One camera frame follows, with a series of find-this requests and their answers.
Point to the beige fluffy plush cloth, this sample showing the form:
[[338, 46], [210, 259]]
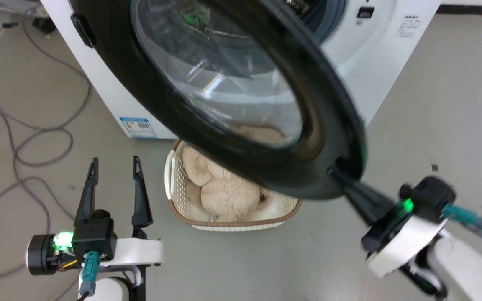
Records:
[[224, 194]]

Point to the black object by wall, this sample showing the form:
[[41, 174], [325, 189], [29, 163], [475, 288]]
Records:
[[42, 23]]

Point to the black round glass washer door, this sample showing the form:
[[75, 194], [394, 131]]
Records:
[[320, 138]]

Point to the white laundry basket brown rim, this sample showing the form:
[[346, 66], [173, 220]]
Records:
[[173, 184]]

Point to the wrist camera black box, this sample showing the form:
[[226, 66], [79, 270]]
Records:
[[431, 196], [95, 236]]

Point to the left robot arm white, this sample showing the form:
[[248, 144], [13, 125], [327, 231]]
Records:
[[111, 290]]

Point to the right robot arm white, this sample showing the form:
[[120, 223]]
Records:
[[467, 267]]

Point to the blue energy label sticker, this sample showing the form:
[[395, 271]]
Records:
[[138, 127]]

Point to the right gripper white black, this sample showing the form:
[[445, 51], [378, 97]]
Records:
[[404, 242]]

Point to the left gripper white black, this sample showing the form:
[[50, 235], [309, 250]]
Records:
[[134, 251]]

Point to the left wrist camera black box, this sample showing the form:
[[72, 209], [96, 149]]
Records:
[[95, 236]]

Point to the white front-load washing machine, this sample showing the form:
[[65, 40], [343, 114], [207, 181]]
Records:
[[366, 71]]

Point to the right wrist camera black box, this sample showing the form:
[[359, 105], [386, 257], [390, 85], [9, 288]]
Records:
[[431, 196]]

